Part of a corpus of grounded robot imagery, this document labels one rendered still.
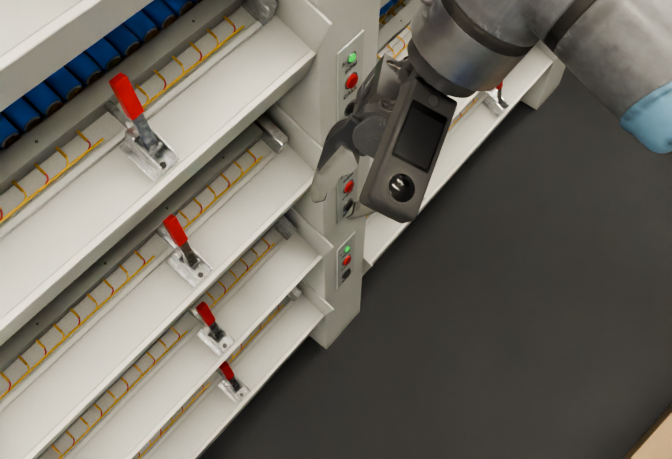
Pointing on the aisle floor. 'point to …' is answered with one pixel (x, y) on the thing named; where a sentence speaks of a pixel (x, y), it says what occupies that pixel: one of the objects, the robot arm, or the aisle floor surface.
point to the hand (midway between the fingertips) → (336, 207)
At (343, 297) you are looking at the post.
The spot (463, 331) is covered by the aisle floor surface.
